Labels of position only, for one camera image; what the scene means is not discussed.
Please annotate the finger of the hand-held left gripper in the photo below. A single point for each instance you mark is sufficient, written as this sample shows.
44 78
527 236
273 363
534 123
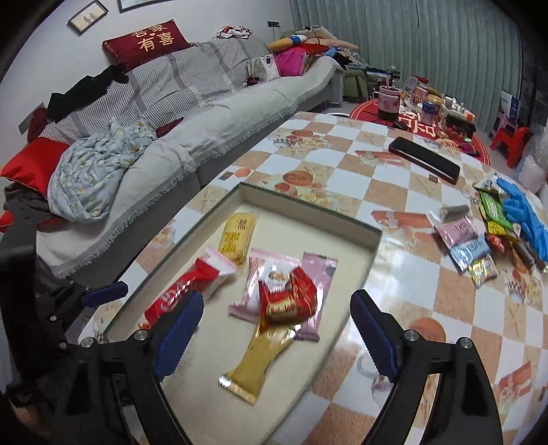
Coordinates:
105 293

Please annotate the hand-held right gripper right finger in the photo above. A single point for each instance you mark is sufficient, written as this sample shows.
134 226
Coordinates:
374 338

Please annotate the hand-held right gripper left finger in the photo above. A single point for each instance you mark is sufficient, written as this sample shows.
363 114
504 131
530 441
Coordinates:
177 338

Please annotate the long red snack packet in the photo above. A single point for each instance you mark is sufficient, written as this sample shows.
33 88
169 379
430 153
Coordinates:
180 291

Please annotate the green shallow cardboard box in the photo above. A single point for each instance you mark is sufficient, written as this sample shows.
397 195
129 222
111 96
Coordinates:
299 359

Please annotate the mauve snack packet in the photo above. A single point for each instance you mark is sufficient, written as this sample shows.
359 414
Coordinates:
321 274

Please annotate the long gold snack packet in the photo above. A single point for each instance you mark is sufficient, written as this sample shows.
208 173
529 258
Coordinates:
257 368

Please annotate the small yellow snack packet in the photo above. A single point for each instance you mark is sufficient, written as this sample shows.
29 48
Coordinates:
237 237

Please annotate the person's left forearm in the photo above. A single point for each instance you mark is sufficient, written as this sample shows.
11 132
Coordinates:
25 417

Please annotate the blue floral blanket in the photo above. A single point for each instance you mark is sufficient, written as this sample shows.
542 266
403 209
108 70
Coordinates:
94 175

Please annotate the light blue snack packet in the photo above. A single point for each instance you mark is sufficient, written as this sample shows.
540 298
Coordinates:
469 252

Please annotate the floral print snack packet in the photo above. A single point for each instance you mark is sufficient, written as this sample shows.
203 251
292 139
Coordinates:
483 269

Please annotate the plain pink snack packet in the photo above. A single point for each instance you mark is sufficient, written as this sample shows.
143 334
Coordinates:
458 233

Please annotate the dark grey snack packet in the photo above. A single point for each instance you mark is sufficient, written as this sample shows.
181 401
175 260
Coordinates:
449 212

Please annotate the red satin cushion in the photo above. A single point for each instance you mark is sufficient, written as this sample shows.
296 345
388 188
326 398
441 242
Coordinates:
30 164

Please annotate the red crinkled snack bag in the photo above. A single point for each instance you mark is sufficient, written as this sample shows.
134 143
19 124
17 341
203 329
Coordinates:
496 243

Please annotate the yellow snack bag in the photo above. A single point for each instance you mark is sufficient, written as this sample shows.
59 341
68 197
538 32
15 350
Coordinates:
503 230

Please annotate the dark roll snack packet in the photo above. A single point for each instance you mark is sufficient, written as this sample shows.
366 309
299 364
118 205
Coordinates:
522 254

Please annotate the green snack bag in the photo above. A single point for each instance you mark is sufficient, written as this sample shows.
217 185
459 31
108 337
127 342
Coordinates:
494 207

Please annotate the brown chocolate bar packet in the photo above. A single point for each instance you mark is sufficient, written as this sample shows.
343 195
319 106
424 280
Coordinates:
540 261

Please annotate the black smartphone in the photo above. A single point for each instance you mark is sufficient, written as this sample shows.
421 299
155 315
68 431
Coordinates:
424 160

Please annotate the black garment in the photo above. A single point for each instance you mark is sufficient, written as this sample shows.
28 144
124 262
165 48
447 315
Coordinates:
81 92

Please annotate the round red side table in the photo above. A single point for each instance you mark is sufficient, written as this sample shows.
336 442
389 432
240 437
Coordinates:
372 113

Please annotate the grey striped sofa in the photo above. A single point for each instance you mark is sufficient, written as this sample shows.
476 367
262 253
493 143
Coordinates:
239 111

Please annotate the blue label tin can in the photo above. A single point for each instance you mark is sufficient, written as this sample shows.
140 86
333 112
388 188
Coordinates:
431 112

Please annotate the clear plastic bag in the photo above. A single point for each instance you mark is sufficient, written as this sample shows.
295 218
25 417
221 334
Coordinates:
533 167

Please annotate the pink mug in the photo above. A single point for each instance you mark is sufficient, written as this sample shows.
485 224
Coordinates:
389 102

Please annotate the red plastic stool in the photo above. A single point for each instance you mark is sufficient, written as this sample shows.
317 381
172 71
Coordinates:
511 141

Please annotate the red embroidered pillow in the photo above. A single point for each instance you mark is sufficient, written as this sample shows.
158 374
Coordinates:
147 42

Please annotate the blue white carton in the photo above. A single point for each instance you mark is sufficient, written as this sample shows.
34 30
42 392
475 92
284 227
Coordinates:
509 107

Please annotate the white paper bag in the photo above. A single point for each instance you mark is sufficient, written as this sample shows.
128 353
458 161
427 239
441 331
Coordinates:
263 67

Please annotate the bright pink garment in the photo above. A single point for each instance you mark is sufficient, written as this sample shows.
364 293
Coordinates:
291 62

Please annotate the white red patterned cloth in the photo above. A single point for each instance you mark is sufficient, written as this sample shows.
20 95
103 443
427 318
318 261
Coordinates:
233 32

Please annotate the pile of clothes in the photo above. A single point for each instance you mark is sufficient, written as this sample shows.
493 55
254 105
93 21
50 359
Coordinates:
338 47

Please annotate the grey-green curtain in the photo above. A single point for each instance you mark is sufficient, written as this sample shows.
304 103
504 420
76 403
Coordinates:
406 42

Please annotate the yellow blue bolster toy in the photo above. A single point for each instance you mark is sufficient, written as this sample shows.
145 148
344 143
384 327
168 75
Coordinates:
284 42

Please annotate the black white picture frame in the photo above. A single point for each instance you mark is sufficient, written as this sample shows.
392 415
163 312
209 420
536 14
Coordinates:
143 4
87 17

